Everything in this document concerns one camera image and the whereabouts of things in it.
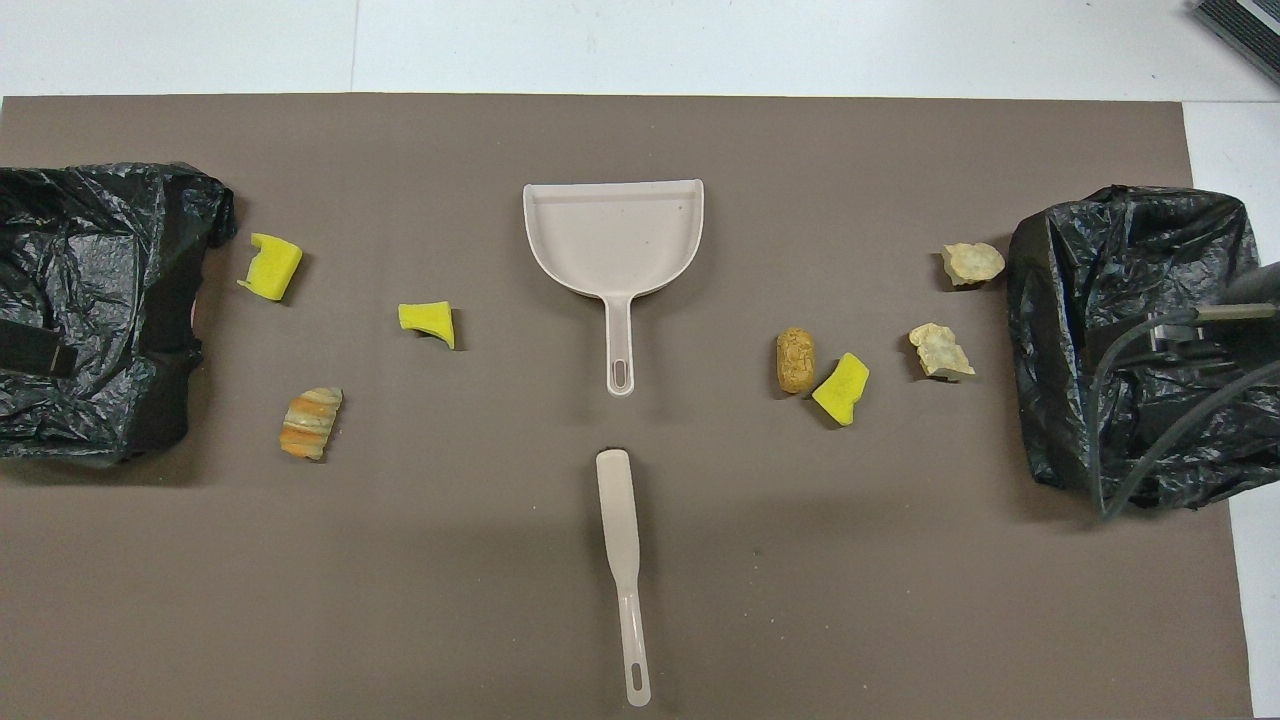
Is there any brown table mat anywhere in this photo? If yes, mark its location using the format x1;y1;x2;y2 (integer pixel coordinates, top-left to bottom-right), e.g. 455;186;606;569
0;93;1253;720

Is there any angular pale food chunk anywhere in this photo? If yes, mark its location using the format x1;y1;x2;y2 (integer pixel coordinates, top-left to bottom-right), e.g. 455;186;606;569
908;322;977;381

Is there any beige plastic dustpan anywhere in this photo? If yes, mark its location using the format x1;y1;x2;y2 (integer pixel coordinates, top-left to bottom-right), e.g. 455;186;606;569
522;179;706;398

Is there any striped orange bread piece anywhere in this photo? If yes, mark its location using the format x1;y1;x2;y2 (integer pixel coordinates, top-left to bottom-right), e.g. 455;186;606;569
279;386;344;462

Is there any notched yellow sponge block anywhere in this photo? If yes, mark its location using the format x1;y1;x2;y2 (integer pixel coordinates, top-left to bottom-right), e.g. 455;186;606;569
237;232;304;303

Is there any small curved yellow sponge piece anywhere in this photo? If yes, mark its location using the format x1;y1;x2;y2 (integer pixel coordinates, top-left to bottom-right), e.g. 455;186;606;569
397;300;457;351

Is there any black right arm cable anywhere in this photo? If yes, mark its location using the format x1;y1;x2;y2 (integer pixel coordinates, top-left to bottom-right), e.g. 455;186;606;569
1088;300;1280;521

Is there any oval pale food chunk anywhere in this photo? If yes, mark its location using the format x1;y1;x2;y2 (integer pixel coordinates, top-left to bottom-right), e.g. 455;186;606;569
941;241;1007;289

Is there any dark ribbed panel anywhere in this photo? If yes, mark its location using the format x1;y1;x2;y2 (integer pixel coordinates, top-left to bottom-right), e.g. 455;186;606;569
1192;0;1280;86

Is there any beige hand brush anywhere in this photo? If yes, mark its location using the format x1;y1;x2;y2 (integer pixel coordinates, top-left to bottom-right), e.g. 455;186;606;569
595;448;653;708

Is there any bin with black trash bag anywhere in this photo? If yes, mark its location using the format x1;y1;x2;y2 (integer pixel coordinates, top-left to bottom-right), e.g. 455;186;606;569
0;162;238;469
1006;184;1280;513

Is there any brown cracked bread roll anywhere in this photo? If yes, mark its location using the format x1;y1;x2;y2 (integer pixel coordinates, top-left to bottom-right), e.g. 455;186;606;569
775;327;817;396

